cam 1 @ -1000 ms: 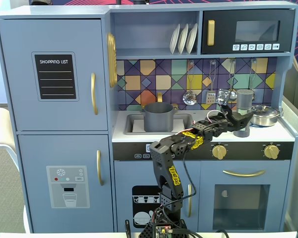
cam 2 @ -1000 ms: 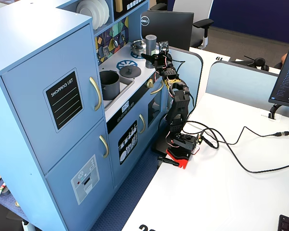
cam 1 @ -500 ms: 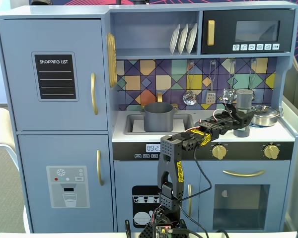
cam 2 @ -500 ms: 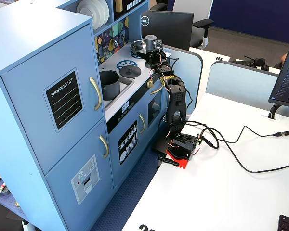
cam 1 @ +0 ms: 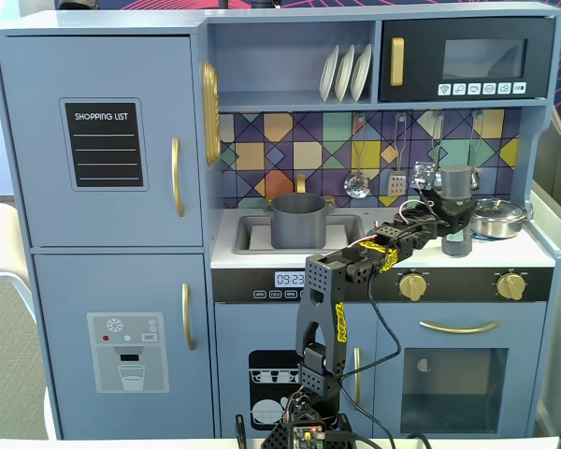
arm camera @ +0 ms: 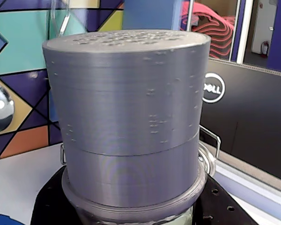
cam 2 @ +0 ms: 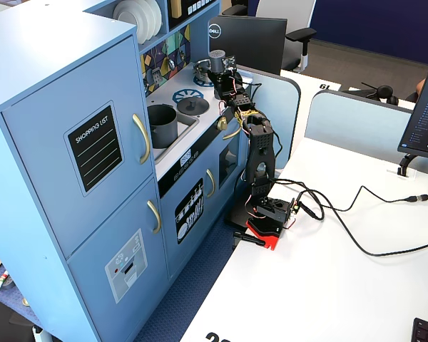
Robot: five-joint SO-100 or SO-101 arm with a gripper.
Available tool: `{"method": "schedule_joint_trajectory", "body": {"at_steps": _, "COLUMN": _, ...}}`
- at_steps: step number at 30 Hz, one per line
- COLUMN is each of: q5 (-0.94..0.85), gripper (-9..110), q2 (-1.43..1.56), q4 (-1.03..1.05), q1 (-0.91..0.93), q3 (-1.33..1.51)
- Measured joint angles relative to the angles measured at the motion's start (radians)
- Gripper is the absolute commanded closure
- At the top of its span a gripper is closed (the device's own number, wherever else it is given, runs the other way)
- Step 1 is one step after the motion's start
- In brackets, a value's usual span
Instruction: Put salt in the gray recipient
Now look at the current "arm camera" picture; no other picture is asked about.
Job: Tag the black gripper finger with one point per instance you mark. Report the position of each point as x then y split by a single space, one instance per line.
49 206
220 208

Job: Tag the gray salt shaker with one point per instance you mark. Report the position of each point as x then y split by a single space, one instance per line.
131 105

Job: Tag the steel pot with lid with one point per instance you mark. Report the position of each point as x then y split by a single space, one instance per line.
210 161

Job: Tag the black Dell monitor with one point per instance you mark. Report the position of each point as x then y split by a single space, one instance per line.
248 117

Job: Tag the steel ladle utensil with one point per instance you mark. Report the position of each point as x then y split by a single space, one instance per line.
0 107

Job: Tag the steel spoon utensil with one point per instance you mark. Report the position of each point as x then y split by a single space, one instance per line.
65 23

